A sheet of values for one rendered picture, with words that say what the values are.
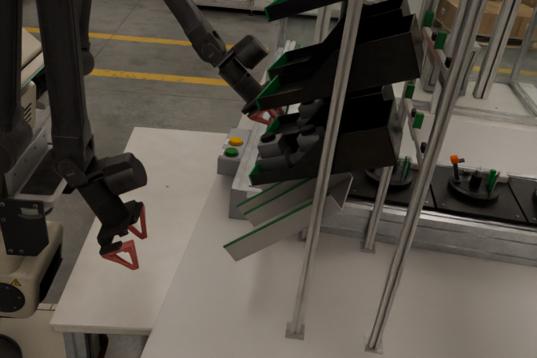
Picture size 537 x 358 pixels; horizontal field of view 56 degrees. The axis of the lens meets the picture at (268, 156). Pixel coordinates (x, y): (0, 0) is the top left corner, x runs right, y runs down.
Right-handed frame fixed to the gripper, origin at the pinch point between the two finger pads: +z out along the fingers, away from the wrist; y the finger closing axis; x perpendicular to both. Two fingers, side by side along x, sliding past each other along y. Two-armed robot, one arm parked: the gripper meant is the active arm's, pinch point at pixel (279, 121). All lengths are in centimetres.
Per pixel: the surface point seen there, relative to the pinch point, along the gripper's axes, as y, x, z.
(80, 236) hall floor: 43, 162, -1
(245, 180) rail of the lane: -3.0, 19.9, 7.4
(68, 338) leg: -56, 43, -3
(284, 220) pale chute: -36.0, -7.7, 7.4
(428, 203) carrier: 5.7, -12.6, 45.4
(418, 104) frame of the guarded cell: 97, 4, 57
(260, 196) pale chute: -21.8, 4.2, 6.2
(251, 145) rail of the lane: 16.7, 24.7, 5.6
